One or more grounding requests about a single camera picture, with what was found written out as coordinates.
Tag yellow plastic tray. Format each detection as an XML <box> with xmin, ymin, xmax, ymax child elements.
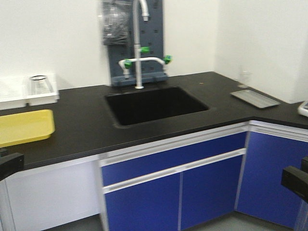
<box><xmin>0</xmin><ymin>109</ymin><xmax>55</xmax><ymax>148</ymax></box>

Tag white lab faucet green knobs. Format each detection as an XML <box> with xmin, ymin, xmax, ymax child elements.
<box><xmin>118</xmin><ymin>0</ymin><xmax>172</xmax><ymax>90</ymax></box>

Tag black lab sink basin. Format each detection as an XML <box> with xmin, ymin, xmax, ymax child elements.
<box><xmin>105</xmin><ymin>86</ymin><xmax>209</xmax><ymax>126</ymax></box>

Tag glass erlenmeyer flask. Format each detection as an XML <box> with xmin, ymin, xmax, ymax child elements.
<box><xmin>29</xmin><ymin>75</ymin><xmax>53</xmax><ymax>95</ymax></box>

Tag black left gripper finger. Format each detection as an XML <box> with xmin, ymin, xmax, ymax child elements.
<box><xmin>0</xmin><ymin>148</ymin><xmax>24</xmax><ymax>180</ymax></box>

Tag blue corner cabinet door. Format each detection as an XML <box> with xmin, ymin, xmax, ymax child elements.
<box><xmin>236</xmin><ymin>132</ymin><xmax>308</xmax><ymax>228</ymax></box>

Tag white device on counter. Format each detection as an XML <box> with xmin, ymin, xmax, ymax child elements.
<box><xmin>297</xmin><ymin>101</ymin><xmax>308</xmax><ymax>117</ymax></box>

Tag plastic bag of parts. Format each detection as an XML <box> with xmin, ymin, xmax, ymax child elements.
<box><xmin>101</xmin><ymin>0</ymin><xmax>131</xmax><ymax>46</ymax></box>

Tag white bin right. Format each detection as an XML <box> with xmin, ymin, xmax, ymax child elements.
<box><xmin>23</xmin><ymin>73</ymin><xmax>60</xmax><ymax>106</ymax></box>

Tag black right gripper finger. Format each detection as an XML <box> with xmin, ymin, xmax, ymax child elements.
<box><xmin>281</xmin><ymin>156</ymin><xmax>308</xmax><ymax>200</ymax></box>

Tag small clear glass by wall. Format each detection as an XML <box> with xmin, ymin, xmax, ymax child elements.
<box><xmin>238</xmin><ymin>71</ymin><xmax>252</xmax><ymax>88</ymax></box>

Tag blue cabinet left door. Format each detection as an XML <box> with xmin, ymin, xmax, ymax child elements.
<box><xmin>105</xmin><ymin>174</ymin><xmax>180</xmax><ymax>231</ymax></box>

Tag white bin middle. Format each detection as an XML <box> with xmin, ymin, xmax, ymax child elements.
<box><xmin>0</xmin><ymin>77</ymin><xmax>26</xmax><ymax>110</ymax></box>

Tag grey pegboard drying rack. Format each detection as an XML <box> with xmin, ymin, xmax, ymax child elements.
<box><xmin>101</xmin><ymin>0</ymin><xmax>168</xmax><ymax>87</ymax></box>

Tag white bin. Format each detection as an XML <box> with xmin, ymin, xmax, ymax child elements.
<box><xmin>0</xmin><ymin>77</ymin><xmax>26</xmax><ymax>110</ymax></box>
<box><xmin>23</xmin><ymin>73</ymin><xmax>60</xmax><ymax>106</ymax></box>

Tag metal tray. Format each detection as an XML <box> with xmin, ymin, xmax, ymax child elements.
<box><xmin>231</xmin><ymin>90</ymin><xmax>281</xmax><ymax>109</ymax></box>

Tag blue cabinet drawer front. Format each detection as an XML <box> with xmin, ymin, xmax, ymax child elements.
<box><xmin>101</xmin><ymin>132</ymin><xmax>246</xmax><ymax>186</ymax></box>

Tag blue cabinet right door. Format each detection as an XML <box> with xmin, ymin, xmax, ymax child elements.
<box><xmin>180</xmin><ymin>155</ymin><xmax>242</xmax><ymax>231</ymax></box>

